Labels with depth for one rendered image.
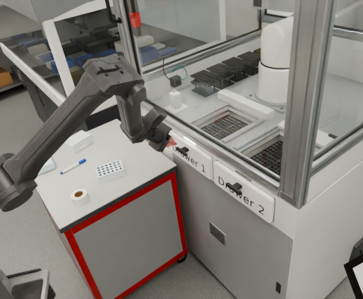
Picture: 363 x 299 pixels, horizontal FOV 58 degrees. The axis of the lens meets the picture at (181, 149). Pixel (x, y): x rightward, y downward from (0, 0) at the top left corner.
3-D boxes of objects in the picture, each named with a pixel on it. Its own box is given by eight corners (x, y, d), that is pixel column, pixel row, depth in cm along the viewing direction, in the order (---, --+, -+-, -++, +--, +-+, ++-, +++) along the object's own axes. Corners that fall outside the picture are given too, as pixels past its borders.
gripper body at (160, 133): (173, 129, 123) (160, 123, 118) (160, 152, 124) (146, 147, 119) (164, 123, 128) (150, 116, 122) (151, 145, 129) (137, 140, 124)
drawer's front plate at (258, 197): (270, 223, 114) (271, 201, 108) (214, 183, 134) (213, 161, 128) (273, 221, 115) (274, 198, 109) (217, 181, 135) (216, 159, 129)
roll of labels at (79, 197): (72, 207, 140) (69, 201, 138) (74, 196, 146) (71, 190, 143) (88, 204, 140) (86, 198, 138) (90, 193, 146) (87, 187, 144)
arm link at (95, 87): (92, 40, 65) (124, 76, 64) (124, 54, 78) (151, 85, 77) (-30, 181, 77) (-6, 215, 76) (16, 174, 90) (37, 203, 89)
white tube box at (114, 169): (99, 184, 151) (97, 177, 149) (96, 173, 157) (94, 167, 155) (126, 175, 154) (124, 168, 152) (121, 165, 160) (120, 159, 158)
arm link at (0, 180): (-34, 194, 77) (-22, 213, 76) (-9, 167, 74) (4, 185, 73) (-1, 188, 86) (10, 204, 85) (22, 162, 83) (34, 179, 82)
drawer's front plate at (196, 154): (210, 180, 136) (208, 159, 130) (170, 150, 156) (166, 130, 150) (213, 178, 137) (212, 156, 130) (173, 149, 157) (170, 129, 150)
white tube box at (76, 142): (74, 154, 173) (71, 146, 170) (64, 149, 178) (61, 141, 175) (94, 142, 180) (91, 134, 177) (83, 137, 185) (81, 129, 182)
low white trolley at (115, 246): (105, 324, 175) (59, 229, 131) (64, 251, 218) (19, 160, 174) (191, 262, 200) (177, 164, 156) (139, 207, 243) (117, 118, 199)
